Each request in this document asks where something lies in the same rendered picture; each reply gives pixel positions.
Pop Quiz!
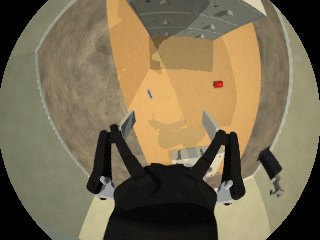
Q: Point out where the red nine-volt battery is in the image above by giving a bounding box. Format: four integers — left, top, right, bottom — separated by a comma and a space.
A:
213, 81, 223, 88

